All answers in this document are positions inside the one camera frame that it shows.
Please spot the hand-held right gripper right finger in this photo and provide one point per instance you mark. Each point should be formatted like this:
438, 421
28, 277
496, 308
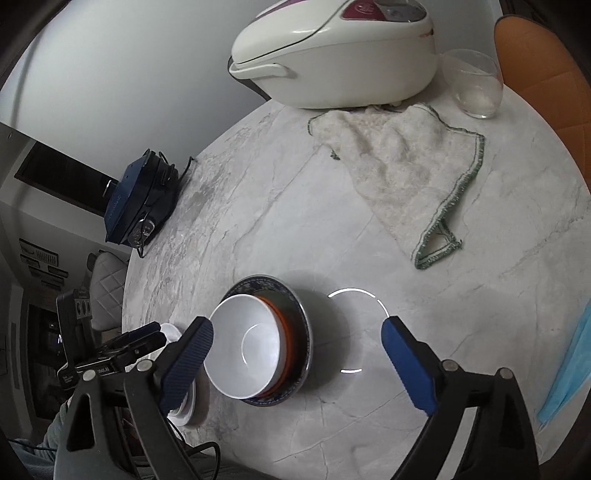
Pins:
406, 364

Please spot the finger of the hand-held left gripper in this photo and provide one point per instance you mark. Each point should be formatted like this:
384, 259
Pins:
138, 333
145, 350

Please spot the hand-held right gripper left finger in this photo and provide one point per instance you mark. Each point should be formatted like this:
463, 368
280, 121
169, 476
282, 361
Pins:
189, 360

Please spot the small white bowl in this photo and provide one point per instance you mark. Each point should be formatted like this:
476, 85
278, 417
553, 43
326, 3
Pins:
244, 346

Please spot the large white plate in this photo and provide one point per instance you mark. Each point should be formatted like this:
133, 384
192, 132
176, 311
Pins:
184, 421

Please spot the orange bowl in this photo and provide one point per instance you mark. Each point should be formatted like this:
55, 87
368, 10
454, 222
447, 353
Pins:
286, 350

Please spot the green bowl with blue pattern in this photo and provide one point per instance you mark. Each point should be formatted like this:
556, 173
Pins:
300, 332

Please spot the grey quilted chair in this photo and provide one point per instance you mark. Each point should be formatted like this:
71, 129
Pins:
108, 286

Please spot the blue and black device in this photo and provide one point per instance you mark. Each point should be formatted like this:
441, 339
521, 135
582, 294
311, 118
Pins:
134, 198

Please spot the blue face mask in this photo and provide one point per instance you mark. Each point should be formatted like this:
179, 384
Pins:
568, 369

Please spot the white towel with green trim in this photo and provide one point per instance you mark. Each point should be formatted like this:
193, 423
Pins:
392, 152

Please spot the clear drinking glass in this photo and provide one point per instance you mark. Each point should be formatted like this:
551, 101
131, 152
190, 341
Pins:
475, 87

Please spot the white rice cooker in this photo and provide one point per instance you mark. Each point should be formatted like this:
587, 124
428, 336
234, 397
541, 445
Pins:
332, 60

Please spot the orange chair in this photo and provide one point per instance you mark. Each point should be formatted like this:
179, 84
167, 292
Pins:
554, 69

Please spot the dark wall vent panel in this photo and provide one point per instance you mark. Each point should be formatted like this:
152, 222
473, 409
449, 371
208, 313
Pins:
44, 261

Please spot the black wall panel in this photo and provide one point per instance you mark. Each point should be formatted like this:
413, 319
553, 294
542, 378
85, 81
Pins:
60, 170

